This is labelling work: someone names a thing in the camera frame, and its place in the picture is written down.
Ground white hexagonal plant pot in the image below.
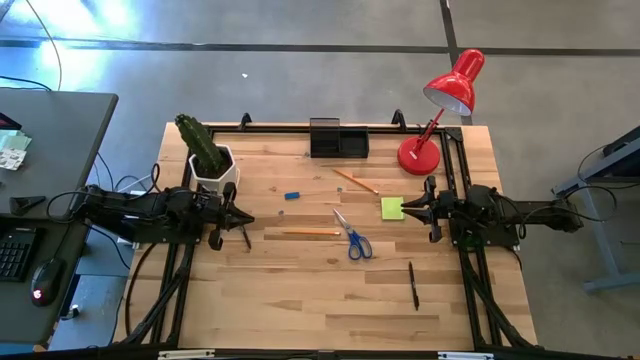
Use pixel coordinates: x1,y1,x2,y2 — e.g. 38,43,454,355
187,143,242,196

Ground grey metal side table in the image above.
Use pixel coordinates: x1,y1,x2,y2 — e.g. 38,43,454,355
551,124,640,294

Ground black computer mouse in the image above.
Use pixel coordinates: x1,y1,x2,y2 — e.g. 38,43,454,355
30,257,65,308

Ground pale green paper cards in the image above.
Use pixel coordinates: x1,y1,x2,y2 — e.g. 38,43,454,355
0,128,33,173

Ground green cactus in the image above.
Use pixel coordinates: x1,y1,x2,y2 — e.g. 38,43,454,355
174,113,227,177

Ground black mesh desk organizer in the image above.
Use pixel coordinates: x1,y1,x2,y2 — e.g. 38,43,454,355
309,117,371,160

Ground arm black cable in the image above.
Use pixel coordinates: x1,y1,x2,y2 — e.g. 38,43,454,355
519,183,619,240
46,162,162,226

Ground black plastic clip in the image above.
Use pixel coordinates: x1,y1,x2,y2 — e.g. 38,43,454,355
9,195,48,218

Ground thin grey floor cable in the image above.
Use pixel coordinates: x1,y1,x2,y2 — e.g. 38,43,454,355
24,0,64,92

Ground yellow wooden pencil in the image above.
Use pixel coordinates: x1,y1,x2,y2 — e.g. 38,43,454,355
331,168,380,196
282,229,342,237

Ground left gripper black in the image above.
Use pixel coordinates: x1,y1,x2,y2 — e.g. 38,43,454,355
199,182,256,250

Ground blue-handled scissors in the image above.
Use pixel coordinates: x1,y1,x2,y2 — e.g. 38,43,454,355
332,208,374,263

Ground red desk lamp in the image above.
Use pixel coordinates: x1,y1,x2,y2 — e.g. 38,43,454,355
396,48,486,177

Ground dark tablet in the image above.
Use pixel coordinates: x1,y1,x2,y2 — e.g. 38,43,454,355
0,111,23,132

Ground green sticky note pad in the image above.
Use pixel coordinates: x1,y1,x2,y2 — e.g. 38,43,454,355
380,196,406,222

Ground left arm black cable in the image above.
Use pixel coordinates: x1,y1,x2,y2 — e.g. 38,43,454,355
46,162,162,226

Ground dark grey keyboard desk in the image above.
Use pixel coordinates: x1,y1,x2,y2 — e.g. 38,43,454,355
0,214,94,346

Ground white cable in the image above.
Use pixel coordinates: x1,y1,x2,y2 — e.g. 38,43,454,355
113,172,156,194

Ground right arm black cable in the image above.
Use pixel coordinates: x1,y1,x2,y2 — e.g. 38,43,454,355
519,183,619,240

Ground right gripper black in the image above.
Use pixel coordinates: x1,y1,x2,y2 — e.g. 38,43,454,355
400,175,459,244

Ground silver metal bracket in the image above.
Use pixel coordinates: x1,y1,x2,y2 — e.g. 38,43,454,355
437,351,496,360
158,349,217,360

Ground black keyboard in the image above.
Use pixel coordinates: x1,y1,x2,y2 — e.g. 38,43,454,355
0,226,38,283

